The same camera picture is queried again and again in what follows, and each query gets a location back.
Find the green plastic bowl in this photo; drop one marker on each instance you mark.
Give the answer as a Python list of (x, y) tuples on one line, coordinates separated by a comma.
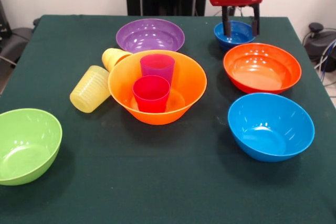
[(26, 145)]

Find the large orange plastic bowl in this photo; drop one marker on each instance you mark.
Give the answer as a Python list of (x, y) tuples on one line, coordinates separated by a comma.
[(191, 77)]

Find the grey office chair base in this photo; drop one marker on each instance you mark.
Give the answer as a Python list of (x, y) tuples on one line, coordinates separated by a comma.
[(13, 43)]

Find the red plastic bowl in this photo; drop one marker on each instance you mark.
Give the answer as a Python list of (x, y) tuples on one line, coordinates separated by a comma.
[(262, 66)]

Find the purple plastic cup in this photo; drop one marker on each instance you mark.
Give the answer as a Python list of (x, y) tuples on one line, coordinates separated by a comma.
[(157, 66)]

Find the yellow plastic cup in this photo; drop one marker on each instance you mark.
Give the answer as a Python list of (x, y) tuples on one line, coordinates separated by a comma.
[(111, 57)]

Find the light blue plastic bowl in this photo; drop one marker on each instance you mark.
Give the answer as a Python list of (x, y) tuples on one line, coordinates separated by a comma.
[(270, 127)]

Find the black office chair base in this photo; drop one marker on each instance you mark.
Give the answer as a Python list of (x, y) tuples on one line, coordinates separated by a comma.
[(320, 43)]

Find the pale yellow ribbed cup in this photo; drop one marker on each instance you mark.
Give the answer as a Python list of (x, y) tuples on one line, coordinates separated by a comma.
[(89, 90)]

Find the purple plastic bowl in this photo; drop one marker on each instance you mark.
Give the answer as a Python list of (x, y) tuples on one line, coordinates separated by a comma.
[(149, 35)]

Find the dark green table cloth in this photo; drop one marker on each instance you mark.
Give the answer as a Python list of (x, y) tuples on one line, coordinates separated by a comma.
[(157, 176)]

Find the pink plastic cup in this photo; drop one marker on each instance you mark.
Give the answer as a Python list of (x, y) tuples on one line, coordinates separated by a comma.
[(151, 95)]

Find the small dark blue bowl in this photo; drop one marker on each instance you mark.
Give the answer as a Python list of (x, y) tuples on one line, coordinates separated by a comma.
[(241, 37)]

